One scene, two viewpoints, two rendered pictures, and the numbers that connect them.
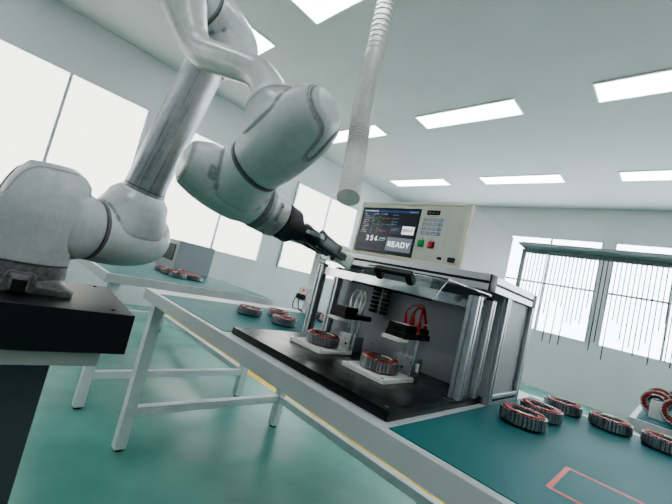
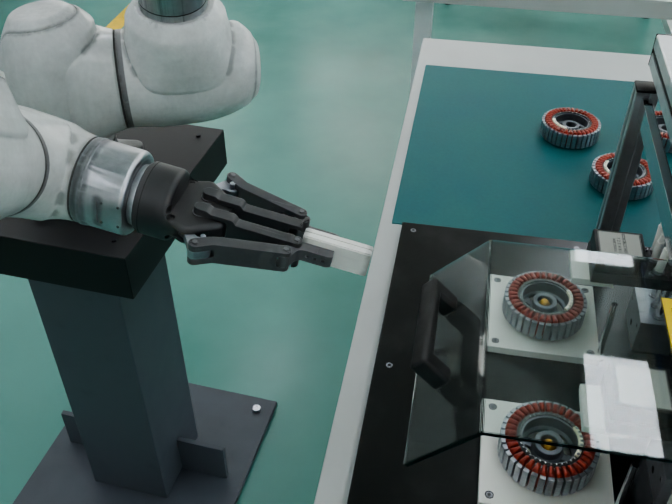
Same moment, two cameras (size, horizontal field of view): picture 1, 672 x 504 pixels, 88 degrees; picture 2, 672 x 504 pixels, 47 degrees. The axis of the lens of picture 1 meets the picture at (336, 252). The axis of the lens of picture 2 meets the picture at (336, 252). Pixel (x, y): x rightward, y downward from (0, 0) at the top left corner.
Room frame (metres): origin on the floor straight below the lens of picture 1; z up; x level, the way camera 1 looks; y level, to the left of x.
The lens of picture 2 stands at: (0.50, -0.51, 1.55)
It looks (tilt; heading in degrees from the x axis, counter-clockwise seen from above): 39 degrees down; 55
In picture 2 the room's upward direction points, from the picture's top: straight up
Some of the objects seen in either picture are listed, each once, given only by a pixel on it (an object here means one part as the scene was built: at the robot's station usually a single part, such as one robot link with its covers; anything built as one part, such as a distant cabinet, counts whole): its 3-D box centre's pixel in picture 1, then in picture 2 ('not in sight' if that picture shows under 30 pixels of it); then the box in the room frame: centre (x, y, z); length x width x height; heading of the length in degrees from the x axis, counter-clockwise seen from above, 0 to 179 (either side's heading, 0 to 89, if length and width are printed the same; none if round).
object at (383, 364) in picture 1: (379, 362); (547, 447); (1.02, -0.20, 0.80); 0.11 x 0.11 x 0.04
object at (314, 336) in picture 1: (322, 338); not in sight; (1.19, -0.03, 0.80); 0.11 x 0.11 x 0.04
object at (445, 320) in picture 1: (402, 319); not in sight; (1.28, -0.29, 0.92); 0.66 x 0.01 x 0.30; 45
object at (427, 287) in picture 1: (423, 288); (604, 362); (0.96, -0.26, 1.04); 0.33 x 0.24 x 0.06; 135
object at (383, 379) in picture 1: (377, 371); (544, 460); (1.02, -0.20, 0.78); 0.15 x 0.15 x 0.01; 45
